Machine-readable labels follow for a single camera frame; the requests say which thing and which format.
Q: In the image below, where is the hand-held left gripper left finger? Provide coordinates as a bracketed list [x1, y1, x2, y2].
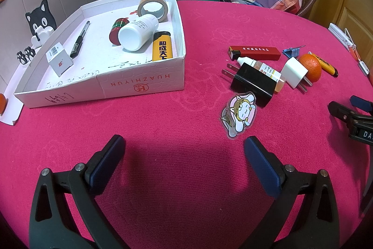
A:
[28, 134, 126, 249]

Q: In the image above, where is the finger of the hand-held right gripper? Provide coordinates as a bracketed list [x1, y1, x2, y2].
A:
[350, 95, 373, 114]
[328, 101, 354, 125]

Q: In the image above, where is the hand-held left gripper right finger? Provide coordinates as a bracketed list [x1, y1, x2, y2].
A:
[244, 136, 341, 249]

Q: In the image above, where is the white cardboard box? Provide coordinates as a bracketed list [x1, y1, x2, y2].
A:
[14, 0, 187, 109]

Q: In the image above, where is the black gel pen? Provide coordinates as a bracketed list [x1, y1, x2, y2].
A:
[70, 21, 91, 59]

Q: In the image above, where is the yellow black marker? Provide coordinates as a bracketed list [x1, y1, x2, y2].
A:
[309, 53, 339, 77]

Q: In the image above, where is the cartoon cat sticker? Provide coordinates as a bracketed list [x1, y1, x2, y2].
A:
[221, 93, 257, 139]

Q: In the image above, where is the white charger plug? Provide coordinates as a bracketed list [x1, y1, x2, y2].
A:
[280, 58, 310, 93]

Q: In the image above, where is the blue binder clip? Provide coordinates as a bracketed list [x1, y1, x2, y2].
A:
[282, 46, 306, 58]

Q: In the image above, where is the black charger plug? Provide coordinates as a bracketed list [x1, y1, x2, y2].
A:
[222, 63, 277, 108]

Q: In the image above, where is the small dropper bottle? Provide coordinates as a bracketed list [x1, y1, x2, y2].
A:
[237, 57, 286, 92]

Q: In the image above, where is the red rectangular box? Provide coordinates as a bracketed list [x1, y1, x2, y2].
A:
[228, 46, 282, 61]

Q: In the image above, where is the white box lid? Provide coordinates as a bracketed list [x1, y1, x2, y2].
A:
[0, 71, 24, 125]

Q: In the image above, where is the small white barcode box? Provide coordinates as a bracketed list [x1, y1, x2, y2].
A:
[46, 43, 73, 77]

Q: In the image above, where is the large yellow black lighter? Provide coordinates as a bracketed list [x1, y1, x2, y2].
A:
[152, 31, 173, 62]

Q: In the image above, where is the white pill bottle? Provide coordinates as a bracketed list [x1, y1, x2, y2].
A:
[118, 15, 159, 52]

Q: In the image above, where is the red green round tin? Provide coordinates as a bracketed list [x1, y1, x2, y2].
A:
[110, 18, 129, 45]

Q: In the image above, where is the black cat phone holder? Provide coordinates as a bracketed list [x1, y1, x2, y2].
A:
[17, 0, 57, 64]

